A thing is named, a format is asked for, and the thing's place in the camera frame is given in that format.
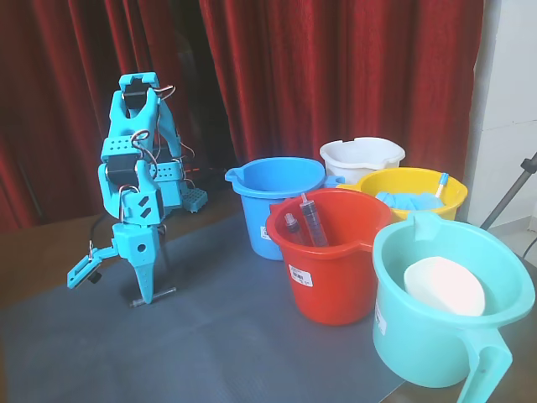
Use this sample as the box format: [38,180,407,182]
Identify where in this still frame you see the barcode label on teal jug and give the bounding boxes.
[373,304,388,337]

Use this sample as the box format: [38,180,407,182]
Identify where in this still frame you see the red velvet curtain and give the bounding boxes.
[199,0,486,177]
[0,0,202,232]

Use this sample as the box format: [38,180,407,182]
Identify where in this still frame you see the blue plastic bucket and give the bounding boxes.
[224,157,336,262]

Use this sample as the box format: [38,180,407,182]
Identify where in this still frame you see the grey rubber table mat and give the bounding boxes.
[0,209,424,403]

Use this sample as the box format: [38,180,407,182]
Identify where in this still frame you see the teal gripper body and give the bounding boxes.
[111,221,162,270]

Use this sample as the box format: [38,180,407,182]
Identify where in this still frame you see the red plastic bucket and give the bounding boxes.
[265,187,394,327]

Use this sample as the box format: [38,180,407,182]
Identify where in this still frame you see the white plastic bucket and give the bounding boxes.
[319,136,407,186]

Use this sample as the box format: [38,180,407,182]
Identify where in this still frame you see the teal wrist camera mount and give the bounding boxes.
[65,241,121,290]

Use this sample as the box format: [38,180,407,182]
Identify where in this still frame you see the white bowl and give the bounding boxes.
[403,255,487,317]

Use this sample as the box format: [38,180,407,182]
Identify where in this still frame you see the crumpled blue gloves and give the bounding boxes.
[374,191,446,212]

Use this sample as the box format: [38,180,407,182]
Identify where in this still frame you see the large dark-filled syringe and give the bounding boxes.
[299,193,330,249]

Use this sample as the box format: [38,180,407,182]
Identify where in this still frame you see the barcode label on red bucket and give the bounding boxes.
[287,264,313,288]

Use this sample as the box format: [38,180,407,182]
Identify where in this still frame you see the grey tripod stand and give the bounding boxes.
[477,151,537,232]

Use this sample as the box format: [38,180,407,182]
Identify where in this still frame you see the teal plastic jug with handle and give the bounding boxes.
[371,212,537,403]

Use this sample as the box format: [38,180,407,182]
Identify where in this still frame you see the yellow plastic bucket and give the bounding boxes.
[335,166,469,224]

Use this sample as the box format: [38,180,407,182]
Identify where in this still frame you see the white tube with blue cap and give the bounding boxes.
[434,171,451,199]

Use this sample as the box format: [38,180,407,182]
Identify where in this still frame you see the small dark-filled syringe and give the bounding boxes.
[284,212,305,245]

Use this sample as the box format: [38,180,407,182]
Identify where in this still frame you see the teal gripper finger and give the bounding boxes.
[132,259,158,305]

